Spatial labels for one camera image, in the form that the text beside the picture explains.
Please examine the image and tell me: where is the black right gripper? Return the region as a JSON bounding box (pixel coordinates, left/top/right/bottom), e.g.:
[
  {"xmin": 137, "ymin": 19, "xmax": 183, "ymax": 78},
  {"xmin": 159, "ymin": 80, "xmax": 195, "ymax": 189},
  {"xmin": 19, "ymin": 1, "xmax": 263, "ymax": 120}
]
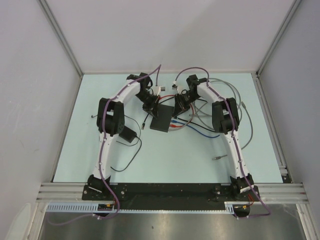
[{"xmin": 173, "ymin": 92, "xmax": 201, "ymax": 119}]

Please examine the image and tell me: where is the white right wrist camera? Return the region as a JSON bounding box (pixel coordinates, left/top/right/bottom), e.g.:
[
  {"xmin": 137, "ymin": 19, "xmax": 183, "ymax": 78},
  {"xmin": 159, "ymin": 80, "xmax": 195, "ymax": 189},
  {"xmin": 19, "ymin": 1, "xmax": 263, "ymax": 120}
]
[{"xmin": 171, "ymin": 80, "xmax": 183, "ymax": 94}]

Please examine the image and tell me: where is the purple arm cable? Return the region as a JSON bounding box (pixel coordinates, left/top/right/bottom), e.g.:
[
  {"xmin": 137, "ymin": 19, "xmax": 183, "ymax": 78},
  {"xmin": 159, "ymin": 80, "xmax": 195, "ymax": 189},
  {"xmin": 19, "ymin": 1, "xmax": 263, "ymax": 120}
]
[
  {"xmin": 47, "ymin": 64, "xmax": 162, "ymax": 227},
  {"xmin": 173, "ymin": 66, "xmax": 272, "ymax": 219}
]

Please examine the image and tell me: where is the blue ethernet cable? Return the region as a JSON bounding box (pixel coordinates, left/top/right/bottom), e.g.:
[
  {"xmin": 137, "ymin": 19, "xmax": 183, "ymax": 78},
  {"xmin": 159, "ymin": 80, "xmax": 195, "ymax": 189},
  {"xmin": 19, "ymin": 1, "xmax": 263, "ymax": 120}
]
[{"xmin": 169, "ymin": 119, "xmax": 222, "ymax": 139}]

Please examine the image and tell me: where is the red ethernet cable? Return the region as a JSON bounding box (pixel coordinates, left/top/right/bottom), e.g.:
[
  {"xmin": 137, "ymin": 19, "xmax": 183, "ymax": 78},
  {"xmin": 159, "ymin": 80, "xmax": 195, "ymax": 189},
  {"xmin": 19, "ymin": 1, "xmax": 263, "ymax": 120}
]
[{"xmin": 157, "ymin": 94, "xmax": 195, "ymax": 128}]

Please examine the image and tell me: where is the black network switch box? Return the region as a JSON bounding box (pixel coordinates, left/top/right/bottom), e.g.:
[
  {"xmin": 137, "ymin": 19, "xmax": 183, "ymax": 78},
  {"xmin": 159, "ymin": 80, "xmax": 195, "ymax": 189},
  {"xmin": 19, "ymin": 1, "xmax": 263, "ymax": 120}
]
[{"xmin": 149, "ymin": 104, "xmax": 174, "ymax": 133}]

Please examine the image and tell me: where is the black power adapter brick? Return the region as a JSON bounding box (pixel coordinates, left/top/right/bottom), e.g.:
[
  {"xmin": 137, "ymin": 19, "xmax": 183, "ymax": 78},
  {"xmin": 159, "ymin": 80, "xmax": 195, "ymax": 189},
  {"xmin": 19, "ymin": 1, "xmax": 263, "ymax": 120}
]
[{"xmin": 119, "ymin": 126, "xmax": 138, "ymax": 144}]

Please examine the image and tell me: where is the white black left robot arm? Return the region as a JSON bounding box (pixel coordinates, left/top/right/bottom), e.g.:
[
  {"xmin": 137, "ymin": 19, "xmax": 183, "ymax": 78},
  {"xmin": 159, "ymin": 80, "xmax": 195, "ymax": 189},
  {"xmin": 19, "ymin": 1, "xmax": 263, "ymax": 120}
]
[{"xmin": 82, "ymin": 73, "xmax": 161, "ymax": 200}]

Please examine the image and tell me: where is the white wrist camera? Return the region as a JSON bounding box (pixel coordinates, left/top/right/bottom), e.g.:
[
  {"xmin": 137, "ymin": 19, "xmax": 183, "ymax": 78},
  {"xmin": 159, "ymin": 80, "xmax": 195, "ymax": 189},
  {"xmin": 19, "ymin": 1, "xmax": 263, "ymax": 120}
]
[
  {"xmin": 151, "ymin": 86, "xmax": 166, "ymax": 96},
  {"xmin": 171, "ymin": 80, "xmax": 183, "ymax": 94}
]

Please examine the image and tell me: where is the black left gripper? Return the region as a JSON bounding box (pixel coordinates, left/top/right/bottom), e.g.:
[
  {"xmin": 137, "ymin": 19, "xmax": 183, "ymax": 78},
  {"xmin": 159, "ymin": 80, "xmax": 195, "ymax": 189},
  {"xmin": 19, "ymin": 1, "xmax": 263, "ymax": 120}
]
[{"xmin": 135, "ymin": 90, "xmax": 161, "ymax": 120}]

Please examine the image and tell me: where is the thin black power cable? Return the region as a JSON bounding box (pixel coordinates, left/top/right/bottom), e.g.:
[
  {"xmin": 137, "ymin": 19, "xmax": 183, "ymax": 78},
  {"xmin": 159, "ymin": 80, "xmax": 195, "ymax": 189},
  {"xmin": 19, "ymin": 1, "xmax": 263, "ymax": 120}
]
[{"xmin": 108, "ymin": 113, "xmax": 143, "ymax": 173}]

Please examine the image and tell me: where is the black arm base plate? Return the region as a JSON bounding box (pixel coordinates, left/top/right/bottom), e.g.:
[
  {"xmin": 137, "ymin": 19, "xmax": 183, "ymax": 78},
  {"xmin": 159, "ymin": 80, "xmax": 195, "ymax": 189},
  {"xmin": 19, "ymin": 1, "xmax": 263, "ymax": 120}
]
[{"xmin": 81, "ymin": 183, "xmax": 258, "ymax": 213}]

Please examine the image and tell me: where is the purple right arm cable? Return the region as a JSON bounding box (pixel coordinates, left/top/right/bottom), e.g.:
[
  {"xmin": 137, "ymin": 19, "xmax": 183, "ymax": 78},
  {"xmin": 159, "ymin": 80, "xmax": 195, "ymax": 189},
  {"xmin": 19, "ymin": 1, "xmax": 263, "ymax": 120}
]
[{"xmin": 173, "ymin": 66, "xmax": 272, "ymax": 219}]

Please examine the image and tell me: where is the black ethernet cable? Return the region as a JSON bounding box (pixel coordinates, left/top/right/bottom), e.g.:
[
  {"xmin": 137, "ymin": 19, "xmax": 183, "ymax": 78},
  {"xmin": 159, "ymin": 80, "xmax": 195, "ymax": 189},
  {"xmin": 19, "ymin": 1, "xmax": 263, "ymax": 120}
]
[{"xmin": 141, "ymin": 96, "xmax": 222, "ymax": 132}]

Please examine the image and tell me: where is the grey slotted cable duct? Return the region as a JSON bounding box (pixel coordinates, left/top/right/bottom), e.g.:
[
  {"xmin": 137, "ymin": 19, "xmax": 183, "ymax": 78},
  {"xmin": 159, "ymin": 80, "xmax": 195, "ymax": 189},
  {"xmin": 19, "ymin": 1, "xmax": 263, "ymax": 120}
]
[{"xmin": 46, "ymin": 202, "xmax": 234, "ymax": 214}]

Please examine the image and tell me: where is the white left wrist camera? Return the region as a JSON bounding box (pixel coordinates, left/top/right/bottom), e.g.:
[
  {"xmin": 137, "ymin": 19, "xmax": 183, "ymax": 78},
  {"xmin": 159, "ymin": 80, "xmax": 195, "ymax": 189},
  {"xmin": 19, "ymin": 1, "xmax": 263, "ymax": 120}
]
[{"xmin": 151, "ymin": 86, "xmax": 166, "ymax": 96}]

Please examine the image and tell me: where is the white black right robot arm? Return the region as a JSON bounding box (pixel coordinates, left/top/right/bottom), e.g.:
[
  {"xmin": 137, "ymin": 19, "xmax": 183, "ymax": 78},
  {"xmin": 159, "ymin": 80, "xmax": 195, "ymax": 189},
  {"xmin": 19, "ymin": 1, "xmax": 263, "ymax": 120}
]
[{"xmin": 172, "ymin": 74, "xmax": 254, "ymax": 201}]

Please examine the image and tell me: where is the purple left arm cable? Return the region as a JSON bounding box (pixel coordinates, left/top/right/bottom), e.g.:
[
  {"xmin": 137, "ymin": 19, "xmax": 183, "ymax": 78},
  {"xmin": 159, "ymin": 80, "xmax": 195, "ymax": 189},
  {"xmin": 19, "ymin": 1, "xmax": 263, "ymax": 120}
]
[{"xmin": 47, "ymin": 64, "xmax": 162, "ymax": 227}]

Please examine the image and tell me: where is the aluminium front frame rail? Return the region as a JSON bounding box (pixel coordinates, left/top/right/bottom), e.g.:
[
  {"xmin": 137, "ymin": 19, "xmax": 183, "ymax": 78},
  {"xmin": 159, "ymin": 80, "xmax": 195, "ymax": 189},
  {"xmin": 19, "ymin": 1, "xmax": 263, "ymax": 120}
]
[{"xmin": 36, "ymin": 183, "xmax": 309, "ymax": 204}]

